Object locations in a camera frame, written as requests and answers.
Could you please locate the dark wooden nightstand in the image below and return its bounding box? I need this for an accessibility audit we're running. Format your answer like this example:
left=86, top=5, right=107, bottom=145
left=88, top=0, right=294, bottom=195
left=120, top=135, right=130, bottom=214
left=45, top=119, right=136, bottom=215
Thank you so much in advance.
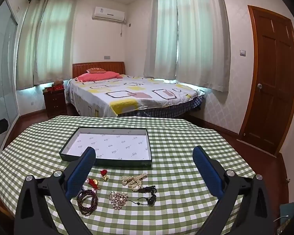
left=43, top=88, right=65, bottom=118

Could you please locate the blue plaid bed skirt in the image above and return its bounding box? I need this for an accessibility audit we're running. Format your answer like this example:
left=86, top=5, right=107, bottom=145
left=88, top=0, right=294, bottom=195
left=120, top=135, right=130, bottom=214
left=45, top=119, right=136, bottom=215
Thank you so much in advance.
left=118, top=96, right=205, bottom=118

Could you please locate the small red cushion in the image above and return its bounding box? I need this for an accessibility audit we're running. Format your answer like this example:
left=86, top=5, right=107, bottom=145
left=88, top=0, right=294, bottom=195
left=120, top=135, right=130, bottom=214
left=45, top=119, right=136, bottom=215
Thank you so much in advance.
left=86, top=67, right=106, bottom=74

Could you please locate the brown wooden door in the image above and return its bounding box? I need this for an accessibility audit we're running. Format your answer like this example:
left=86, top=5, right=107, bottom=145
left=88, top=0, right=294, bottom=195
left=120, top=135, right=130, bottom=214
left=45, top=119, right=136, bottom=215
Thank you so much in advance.
left=237, top=5, right=294, bottom=156

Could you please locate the wooden bed headboard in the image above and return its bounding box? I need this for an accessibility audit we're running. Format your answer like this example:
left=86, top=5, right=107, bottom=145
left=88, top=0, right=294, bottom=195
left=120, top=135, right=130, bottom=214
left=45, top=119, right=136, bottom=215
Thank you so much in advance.
left=72, top=62, right=126, bottom=79

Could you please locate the green tray with white lining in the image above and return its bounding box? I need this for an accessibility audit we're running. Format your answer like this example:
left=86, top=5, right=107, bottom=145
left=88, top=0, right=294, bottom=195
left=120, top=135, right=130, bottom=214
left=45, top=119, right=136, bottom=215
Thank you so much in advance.
left=59, top=127, right=153, bottom=168

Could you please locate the white patterned bedsheet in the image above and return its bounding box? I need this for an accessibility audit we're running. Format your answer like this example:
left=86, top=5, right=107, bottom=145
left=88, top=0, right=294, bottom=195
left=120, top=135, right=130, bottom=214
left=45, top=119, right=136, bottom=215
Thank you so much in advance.
left=67, top=74, right=206, bottom=118

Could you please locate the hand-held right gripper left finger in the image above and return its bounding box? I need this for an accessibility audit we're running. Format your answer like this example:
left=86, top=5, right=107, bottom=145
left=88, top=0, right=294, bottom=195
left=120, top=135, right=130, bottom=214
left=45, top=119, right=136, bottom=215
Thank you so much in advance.
left=13, top=146, right=98, bottom=235

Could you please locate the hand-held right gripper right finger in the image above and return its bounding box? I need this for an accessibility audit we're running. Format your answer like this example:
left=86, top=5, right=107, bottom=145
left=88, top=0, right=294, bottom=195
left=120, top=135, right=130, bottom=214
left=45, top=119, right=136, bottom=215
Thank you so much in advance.
left=192, top=145, right=281, bottom=235

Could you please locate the white air conditioner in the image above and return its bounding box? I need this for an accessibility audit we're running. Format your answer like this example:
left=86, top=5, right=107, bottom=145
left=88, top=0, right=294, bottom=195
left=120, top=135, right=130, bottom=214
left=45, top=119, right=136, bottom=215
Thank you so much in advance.
left=92, top=6, right=126, bottom=22

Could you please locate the white curtain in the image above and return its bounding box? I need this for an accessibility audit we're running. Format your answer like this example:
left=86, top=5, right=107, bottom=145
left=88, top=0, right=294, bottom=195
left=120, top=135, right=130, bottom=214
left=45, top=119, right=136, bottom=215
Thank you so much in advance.
left=175, top=0, right=231, bottom=93
left=143, top=0, right=179, bottom=79
left=16, top=0, right=49, bottom=91
left=33, top=0, right=77, bottom=86

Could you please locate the pink pillow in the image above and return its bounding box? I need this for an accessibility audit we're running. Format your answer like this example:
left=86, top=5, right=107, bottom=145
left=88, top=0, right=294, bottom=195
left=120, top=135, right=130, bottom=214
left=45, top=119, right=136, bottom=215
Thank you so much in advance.
left=77, top=71, right=123, bottom=82

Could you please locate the black cord pendant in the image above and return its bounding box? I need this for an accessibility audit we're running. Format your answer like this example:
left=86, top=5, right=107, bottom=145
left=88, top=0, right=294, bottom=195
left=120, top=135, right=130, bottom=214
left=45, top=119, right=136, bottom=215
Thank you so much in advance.
left=129, top=185, right=158, bottom=206

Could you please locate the pearl necklace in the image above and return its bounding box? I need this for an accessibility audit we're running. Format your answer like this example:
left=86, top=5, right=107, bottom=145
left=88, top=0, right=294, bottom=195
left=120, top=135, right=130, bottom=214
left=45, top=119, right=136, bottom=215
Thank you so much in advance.
left=121, top=173, right=148, bottom=192

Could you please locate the green checked tablecloth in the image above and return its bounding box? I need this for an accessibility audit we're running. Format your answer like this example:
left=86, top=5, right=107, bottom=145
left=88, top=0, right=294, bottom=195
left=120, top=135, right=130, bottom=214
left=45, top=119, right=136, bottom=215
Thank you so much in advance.
left=0, top=116, right=288, bottom=235

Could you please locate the frosted glass wardrobe door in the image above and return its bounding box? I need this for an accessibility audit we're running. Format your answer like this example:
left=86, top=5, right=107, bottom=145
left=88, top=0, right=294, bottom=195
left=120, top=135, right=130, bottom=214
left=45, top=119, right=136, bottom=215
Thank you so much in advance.
left=0, top=1, right=20, bottom=150

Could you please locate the dark red bead bracelet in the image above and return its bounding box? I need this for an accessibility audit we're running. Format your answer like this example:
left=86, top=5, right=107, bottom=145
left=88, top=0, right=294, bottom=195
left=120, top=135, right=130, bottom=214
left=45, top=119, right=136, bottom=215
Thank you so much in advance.
left=76, top=187, right=99, bottom=216

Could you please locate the pearl flower brooch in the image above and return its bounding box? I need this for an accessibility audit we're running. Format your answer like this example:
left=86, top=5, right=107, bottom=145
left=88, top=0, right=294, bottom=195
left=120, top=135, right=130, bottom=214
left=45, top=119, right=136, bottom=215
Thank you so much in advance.
left=108, top=190, right=129, bottom=210

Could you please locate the teal flat object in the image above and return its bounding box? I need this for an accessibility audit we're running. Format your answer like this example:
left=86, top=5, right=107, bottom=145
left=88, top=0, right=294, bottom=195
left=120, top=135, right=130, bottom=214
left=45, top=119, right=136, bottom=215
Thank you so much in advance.
left=279, top=202, right=294, bottom=223

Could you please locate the red knot pendant gold coin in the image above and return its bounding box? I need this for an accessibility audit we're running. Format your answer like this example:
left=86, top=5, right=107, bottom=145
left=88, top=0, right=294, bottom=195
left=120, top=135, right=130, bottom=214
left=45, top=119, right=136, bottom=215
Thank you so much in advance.
left=87, top=177, right=101, bottom=191

